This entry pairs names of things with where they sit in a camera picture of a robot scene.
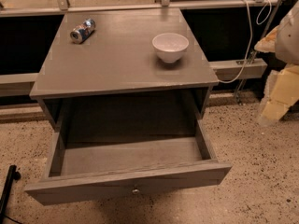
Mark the grey top drawer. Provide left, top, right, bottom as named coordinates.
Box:
left=23, top=117, right=233, bottom=206

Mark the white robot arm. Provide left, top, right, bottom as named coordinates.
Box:
left=254, top=1, right=299, bottom=126

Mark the white ceramic bowl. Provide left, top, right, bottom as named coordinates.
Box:
left=152, top=33, right=189, bottom=63

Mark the grey wooden cabinet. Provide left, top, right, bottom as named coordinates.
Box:
left=33, top=9, right=218, bottom=125

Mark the crushed blue soda can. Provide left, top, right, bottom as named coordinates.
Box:
left=70, top=19, right=96, bottom=44

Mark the black stand leg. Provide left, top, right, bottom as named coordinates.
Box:
left=0, top=165, right=21, bottom=224

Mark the white hanging cable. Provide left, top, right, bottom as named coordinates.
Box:
left=217, top=0, right=273, bottom=85

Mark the metal railing frame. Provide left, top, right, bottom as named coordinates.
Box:
left=1, top=0, right=281, bottom=99

